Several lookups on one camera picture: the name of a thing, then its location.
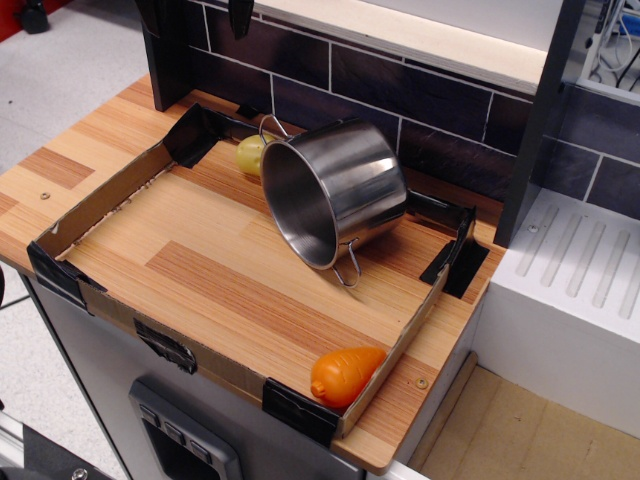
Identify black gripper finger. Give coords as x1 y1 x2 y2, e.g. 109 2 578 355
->
228 0 254 40
135 0 160 38

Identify stainless steel pot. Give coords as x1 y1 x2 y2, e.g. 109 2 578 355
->
260 118 408 288

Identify cardboard fence with black tape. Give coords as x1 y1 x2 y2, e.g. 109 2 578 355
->
28 105 499 454

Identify yellow plastic potato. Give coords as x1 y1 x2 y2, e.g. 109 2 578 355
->
235 134 274 176

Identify light wooden shelf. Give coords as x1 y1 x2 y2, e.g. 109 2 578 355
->
256 0 547 94

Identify dark grey right panel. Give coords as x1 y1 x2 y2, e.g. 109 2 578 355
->
494 1 588 247

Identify orange plastic carrot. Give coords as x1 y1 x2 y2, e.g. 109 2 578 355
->
310 346 386 408

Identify grey oven control panel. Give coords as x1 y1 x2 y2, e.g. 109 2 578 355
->
129 380 243 479

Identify white drainer sink unit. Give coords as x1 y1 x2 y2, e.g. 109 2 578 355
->
472 190 639 436

